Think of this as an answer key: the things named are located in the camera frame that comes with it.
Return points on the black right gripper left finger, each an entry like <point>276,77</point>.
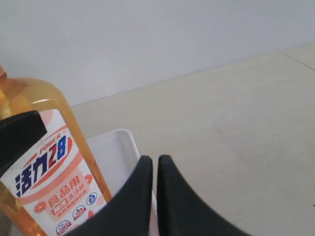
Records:
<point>129,212</point>

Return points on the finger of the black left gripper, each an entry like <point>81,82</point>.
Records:
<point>18,134</point>

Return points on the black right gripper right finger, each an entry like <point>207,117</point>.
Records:
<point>181,212</point>

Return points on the orange dish soap pump bottle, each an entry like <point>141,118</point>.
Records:
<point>56,185</point>

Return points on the white rectangular plastic tray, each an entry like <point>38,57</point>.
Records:
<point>116,154</point>

